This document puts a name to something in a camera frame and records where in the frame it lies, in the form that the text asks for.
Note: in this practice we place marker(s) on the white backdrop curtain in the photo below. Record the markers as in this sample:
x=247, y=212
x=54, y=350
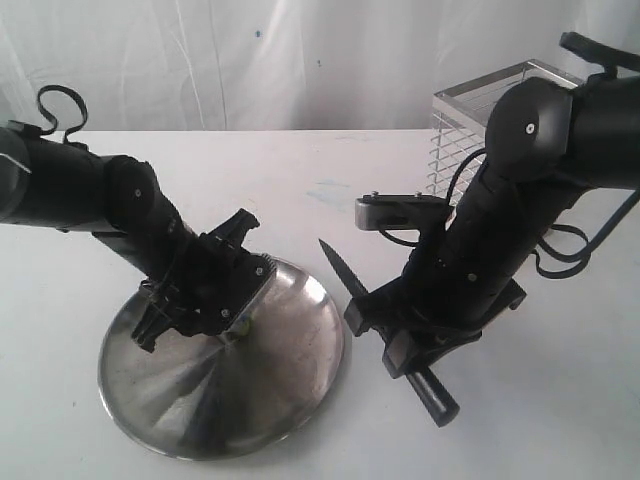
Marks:
x=266, y=65

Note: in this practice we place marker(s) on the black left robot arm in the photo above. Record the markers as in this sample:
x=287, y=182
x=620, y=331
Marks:
x=117, y=199

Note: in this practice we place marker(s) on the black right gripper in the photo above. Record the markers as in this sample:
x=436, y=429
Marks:
x=441, y=322

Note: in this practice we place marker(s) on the chrome wire utensil holder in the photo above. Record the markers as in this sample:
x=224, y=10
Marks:
x=461, y=112

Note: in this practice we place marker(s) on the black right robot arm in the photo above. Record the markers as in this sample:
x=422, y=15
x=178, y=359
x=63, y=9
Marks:
x=545, y=146

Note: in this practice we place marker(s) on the green cucumber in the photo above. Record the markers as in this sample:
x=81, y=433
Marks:
x=242, y=328

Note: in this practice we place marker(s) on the black knife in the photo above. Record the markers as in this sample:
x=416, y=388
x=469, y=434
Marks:
x=369, y=311

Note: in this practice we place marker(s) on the round steel plate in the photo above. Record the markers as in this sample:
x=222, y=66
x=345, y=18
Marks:
x=207, y=397

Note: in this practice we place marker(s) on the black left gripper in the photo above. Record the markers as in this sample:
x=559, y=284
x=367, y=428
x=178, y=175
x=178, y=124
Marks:
x=208, y=287

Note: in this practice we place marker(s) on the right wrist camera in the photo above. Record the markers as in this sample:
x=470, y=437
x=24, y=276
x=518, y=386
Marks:
x=374, y=211

